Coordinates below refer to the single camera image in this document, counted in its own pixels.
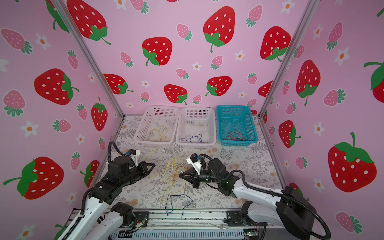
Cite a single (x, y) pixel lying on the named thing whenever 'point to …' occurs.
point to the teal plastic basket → (236, 126)
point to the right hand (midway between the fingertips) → (179, 177)
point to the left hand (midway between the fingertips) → (155, 164)
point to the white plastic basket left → (158, 125)
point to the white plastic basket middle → (196, 126)
